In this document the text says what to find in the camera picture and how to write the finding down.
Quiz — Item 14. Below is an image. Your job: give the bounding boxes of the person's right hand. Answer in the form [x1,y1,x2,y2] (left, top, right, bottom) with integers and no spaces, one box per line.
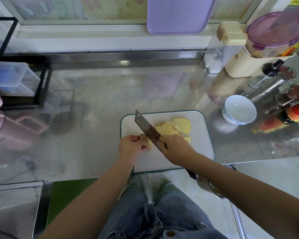
[158,134,200,167]

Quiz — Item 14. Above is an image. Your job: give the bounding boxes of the person's left hand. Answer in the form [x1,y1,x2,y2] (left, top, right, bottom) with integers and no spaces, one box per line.
[119,134,150,165]

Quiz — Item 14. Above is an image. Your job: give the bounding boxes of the brown potato piece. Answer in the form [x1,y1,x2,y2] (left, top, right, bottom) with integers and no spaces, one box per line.
[141,134,152,151]

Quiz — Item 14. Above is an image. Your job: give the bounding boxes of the pile of yellow potato slices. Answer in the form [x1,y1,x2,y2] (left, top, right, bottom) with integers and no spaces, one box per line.
[153,117,192,144]

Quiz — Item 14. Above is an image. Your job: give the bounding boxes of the steel cleaver knife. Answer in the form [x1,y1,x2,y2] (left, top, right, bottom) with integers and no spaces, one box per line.
[135,109,200,181]

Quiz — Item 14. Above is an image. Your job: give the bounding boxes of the white bowl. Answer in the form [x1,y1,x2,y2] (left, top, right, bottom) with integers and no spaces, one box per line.
[222,94,258,125]

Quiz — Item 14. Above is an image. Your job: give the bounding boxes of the person's right forearm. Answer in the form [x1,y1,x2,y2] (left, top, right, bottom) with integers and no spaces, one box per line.
[189,153,299,239]

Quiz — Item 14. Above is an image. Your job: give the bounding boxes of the person's left forearm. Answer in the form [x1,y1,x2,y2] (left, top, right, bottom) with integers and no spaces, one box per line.
[40,158,135,239]

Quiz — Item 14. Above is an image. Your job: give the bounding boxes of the person's white left shoe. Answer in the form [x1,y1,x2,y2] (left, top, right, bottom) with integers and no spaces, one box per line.
[127,175,142,190]

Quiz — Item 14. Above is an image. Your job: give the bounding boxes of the metal bowl with scraps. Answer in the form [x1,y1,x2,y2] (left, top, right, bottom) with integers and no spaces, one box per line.
[197,166,235,197]

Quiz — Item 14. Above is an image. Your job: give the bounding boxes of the person's blue jeans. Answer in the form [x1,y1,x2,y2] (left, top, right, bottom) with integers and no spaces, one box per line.
[97,183,229,239]

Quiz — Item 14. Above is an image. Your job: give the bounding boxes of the white cutting board green rim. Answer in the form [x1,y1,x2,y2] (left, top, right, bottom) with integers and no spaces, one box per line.
[120,110,216,173]

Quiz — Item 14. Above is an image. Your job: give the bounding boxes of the green mat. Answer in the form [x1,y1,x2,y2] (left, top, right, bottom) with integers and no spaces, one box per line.
[46,178,98,226]

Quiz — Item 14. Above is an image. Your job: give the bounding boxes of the cream plastic canister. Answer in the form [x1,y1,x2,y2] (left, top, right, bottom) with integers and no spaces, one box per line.
[224,47,285,78]

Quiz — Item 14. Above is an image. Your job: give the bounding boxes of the steel shaker brown cap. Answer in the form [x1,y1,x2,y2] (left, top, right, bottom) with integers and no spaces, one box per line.
[244,66,297,103]

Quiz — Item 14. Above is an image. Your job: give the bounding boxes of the clear container cream lid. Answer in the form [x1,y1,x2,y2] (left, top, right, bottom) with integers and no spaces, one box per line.
[203,21,248,74]

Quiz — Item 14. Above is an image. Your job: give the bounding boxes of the black metal rack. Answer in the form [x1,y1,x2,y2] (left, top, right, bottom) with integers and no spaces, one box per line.
[0,17,53,110]

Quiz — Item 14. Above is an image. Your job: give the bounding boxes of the glass bottle black cap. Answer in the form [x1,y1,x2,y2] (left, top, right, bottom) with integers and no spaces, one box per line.
[248,59,285,89]

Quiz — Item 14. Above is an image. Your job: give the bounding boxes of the sauce bottle red label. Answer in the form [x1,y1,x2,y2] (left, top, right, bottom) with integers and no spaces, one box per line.
[280,99,299,123]

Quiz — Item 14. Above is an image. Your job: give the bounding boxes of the glass jar red lid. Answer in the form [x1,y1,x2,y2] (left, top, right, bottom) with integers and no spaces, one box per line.
[275,84,299,108]

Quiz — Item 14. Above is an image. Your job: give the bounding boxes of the steel bin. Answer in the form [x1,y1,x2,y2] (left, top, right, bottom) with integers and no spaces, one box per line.
[0,181,44,239]

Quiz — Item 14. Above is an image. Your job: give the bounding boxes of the purple plastic cutting board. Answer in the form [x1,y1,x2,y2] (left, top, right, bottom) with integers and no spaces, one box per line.
[147,0,218,35]

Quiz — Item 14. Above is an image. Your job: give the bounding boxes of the clear plastic storage box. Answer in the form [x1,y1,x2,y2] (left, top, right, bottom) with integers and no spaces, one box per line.
[0,62,42,98]

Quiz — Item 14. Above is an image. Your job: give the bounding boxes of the purple lid food container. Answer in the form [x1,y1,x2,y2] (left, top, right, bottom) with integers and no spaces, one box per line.
[246,11,299,59]

